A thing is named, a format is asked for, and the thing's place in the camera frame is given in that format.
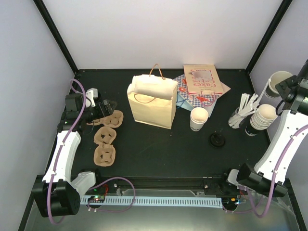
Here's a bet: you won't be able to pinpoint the kraft paper bag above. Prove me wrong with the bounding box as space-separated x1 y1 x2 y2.
127 69 178 129

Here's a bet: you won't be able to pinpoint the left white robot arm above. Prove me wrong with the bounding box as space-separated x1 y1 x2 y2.
32 93 117 218

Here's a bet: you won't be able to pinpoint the small circuit board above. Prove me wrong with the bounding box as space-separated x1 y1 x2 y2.
88 195 105 203

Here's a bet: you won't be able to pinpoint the white stirrer packets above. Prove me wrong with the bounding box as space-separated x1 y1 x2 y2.
236 93 260 118

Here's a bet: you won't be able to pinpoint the light blue cable duct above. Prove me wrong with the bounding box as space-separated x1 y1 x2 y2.
80 195 222 208

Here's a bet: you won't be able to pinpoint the clear stirrer holder cup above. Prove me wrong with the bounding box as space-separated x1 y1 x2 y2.
228 107 246 129

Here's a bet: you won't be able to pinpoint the blue checkered paper bag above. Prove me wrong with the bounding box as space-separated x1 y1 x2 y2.
174 74 222 107

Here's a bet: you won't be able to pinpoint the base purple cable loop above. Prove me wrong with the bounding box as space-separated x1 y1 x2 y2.
87 177 136 214

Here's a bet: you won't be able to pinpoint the light blue paper bag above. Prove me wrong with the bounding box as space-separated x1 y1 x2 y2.
176 93 216 117

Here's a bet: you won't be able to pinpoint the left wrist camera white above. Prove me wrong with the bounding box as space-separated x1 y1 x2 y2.
86 88 98 108

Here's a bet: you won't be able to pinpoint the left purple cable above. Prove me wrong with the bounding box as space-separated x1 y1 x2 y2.
47 78 87 226

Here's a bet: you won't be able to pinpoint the single white stirrer packet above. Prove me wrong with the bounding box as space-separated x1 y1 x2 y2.
257 79 270 104

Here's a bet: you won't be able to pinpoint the black lid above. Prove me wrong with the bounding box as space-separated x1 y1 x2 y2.
209 132 226 148

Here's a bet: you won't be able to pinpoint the pink cakes paper bag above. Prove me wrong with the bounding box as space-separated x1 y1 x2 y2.
183 64 230 97

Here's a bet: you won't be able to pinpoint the single black paper cup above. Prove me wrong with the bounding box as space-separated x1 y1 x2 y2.
265 71 292 98

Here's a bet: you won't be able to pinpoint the pulp cup carrier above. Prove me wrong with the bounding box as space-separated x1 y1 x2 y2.
87 110 124 128
93 126 116 167

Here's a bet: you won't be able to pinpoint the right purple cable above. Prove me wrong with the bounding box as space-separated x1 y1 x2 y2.
249 125 308 218

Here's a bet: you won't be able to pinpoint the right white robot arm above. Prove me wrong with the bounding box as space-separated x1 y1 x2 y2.
218 64 308 197

